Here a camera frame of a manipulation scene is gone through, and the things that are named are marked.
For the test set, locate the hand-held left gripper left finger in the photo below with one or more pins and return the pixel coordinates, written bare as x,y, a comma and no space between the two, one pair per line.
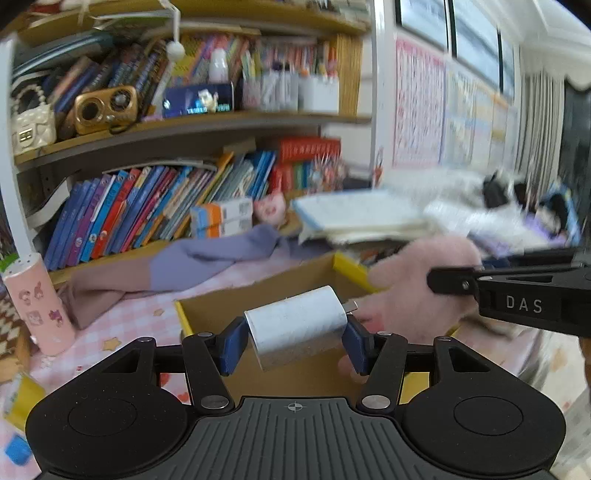
232,346

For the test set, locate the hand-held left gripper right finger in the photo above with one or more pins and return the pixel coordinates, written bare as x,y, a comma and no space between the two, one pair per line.
359,346

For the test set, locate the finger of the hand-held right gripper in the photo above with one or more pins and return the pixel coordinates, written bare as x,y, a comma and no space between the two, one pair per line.
450,280

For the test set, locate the pink plush toy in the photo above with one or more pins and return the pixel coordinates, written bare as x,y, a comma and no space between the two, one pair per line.
415,277

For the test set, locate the white charger plug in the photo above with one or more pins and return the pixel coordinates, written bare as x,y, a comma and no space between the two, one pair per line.
295,325

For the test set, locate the yellow cardboard box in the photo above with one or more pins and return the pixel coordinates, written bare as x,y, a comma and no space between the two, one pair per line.
300,286

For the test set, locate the purple and mauve cloth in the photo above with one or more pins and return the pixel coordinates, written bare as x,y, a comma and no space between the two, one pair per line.
184,267

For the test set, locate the blue blanket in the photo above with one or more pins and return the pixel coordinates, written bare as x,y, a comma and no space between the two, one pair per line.
561,207

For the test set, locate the pink checkered tablecloth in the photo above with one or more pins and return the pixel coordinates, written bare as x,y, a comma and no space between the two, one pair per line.
129,323

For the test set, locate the stack of papers and books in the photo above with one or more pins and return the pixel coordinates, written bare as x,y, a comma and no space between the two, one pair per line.
360,217

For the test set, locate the pink pig plush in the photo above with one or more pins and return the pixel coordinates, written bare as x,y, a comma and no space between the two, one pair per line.
270,208

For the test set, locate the yellow bordered chart poster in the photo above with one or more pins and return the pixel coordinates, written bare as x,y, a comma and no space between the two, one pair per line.
503,134

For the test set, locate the colourful chart poster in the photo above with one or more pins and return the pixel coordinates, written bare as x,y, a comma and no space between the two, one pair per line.
466,124

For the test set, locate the cartoon figure stand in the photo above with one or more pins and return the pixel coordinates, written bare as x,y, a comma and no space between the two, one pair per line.
328,173

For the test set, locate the row of colourful children's books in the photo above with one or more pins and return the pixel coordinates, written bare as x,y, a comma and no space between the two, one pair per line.
138,207

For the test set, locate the beige curtain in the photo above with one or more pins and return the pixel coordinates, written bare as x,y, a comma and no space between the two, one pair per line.
540,124

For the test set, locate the pink alphabet poster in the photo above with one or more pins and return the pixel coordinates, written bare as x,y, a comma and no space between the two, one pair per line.
418,106

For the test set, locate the red dictionaries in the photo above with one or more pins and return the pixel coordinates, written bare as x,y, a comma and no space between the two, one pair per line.
304,154

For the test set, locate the pink cartoon cylinder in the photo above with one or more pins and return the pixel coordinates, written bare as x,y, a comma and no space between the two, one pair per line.
41,304

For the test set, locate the yellow packet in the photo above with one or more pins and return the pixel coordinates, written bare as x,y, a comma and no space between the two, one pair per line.
25,401

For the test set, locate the narrow black framed picture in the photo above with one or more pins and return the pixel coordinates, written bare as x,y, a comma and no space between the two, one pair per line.
508,67

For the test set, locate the wooden bookshelf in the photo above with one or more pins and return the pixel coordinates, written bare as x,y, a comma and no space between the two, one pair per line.
194,127

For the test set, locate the small blue item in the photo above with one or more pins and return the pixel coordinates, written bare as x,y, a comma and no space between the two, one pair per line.
17,450

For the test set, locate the white pen holders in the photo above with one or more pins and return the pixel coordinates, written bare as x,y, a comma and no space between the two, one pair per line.
295,92

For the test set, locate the phone with lit screen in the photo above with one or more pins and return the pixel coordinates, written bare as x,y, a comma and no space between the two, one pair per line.
196,99

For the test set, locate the gold retro radio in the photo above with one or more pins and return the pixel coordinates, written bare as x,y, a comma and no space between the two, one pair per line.
106,108

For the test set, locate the white bottle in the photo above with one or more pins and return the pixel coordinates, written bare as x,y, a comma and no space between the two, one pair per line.
218,67

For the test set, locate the white pearl handbag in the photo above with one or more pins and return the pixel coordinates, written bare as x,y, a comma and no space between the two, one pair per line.
32,124

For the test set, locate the white hanging pompom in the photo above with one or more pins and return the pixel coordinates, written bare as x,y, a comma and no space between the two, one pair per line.
175,48

